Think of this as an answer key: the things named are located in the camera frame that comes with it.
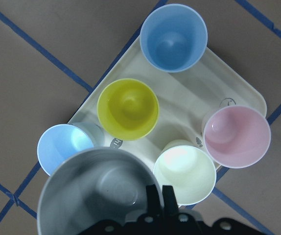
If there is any pink plastic cup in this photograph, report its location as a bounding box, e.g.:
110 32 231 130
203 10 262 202
202 105 271 168

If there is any blue cup near tray corner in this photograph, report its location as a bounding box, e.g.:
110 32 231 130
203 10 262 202
37 122 104 176

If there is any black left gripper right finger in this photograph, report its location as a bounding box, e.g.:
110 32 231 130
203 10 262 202
162 185 179 217

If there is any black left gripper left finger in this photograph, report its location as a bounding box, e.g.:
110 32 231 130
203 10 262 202
146 185 162 218

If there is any yellow plastic cup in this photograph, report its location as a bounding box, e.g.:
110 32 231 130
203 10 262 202
96 78 160 141

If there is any grey plastic cup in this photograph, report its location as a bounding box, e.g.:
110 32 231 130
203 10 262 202
37 147 158 235

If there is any pale green plastic cup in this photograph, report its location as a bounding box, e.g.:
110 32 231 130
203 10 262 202
153 140 216 206

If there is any blue cup middle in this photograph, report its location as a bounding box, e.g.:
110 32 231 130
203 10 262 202
140 3 208 73

